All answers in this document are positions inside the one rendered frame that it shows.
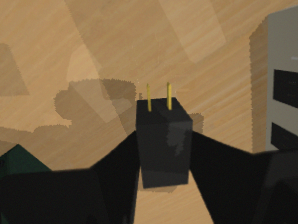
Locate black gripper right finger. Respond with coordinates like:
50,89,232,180
190,130,298,224

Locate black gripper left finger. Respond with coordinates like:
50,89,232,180
0,131,140,224

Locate black two-prong charger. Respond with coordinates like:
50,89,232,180
136,82,193,189

